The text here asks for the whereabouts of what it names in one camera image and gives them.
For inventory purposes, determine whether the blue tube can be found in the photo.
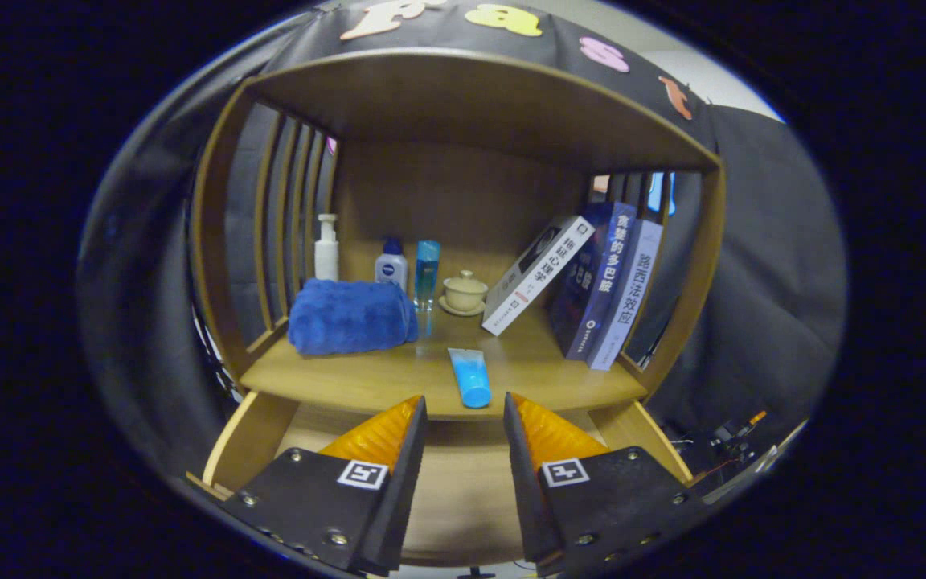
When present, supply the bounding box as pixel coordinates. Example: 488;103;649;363
448;347;493;409

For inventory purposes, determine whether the beige lidded teacup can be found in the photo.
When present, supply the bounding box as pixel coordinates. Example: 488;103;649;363
438;270;490;317

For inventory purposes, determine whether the blue rolled towel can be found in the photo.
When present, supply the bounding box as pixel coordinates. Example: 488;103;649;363
288;278;420;356

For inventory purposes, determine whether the wooden countertop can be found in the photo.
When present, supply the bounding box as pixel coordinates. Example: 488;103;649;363
240;306;649;421

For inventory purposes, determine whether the white lotion bottle blue cap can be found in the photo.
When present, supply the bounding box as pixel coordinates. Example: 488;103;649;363
374;238;409;292

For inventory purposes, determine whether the dark blue book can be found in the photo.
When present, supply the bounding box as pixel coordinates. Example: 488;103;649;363
547;201;639;360

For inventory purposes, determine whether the wooden cabinet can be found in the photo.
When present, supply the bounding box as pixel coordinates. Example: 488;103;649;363
190;47;727;419

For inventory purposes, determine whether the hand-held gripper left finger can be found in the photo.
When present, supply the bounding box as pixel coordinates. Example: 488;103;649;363
220;394;430;577

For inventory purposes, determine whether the orange and black tool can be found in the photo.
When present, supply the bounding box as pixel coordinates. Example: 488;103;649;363
712;410;769;463

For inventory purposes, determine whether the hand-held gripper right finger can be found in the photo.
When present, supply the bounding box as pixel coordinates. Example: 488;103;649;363
503;392;710;576

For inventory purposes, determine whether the wooden drawer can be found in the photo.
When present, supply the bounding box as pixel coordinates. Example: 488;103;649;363
186;390;693;579

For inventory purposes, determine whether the white book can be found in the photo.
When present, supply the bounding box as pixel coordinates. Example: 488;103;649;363
481;215;595;336

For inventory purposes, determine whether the lavender book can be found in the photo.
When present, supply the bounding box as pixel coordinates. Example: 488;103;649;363
588;219;665;371

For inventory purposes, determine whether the clear blue bottle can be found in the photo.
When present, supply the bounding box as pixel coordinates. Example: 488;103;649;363
414;240;442;313

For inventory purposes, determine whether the white pump bottle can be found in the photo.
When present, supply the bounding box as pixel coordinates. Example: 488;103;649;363
314;213;341;282

